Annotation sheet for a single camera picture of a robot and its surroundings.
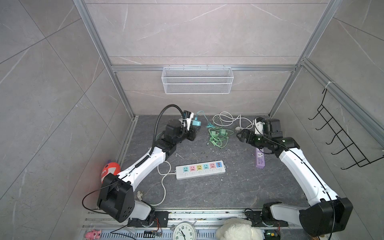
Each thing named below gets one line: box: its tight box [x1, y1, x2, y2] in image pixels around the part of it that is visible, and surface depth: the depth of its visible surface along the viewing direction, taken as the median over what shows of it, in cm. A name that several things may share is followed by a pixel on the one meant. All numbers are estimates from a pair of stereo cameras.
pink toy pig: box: [84, 229, 102, 240], surface depth 69 cm
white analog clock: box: [172, 221, 197, 240], surface depth 68 cm
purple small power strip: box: [255, 147, 266, 168], surface depth 93 cm
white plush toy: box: [215, 218, 264, 240], surface depth 55 cm
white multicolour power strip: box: [175, 160, 226, 181], surface depth 90 cm
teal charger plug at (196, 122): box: [192, 117, 202, 126], surface depth 79 cm
